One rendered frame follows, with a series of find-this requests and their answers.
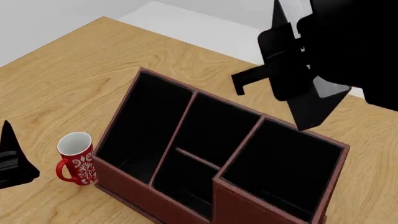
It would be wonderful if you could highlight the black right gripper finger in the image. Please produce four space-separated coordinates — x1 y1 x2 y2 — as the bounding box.
287 76 353 131
271 0 294 30

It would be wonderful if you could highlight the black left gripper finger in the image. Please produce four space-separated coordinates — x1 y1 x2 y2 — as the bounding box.
0 119 41 190

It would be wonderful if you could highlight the brown leather desk caddy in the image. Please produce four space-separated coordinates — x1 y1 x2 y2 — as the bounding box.
91 67 351 224

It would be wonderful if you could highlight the red white patterned mug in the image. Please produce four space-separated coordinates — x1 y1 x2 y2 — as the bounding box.
55 131 98 187

